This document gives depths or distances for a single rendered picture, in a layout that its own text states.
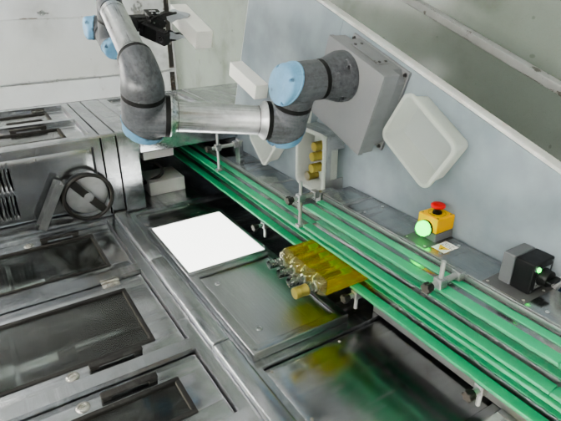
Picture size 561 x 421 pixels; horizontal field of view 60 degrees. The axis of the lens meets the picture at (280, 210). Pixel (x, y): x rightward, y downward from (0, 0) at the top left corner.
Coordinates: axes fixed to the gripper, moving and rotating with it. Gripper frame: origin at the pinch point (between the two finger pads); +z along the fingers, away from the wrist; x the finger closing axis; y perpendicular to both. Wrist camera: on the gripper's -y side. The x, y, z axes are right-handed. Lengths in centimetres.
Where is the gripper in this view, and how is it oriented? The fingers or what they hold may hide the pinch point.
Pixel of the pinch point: (187, 26)
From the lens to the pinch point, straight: 192.1
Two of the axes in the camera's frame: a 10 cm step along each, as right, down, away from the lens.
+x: -1.8, 7.3, 6.6
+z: 8.5, -2.3, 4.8
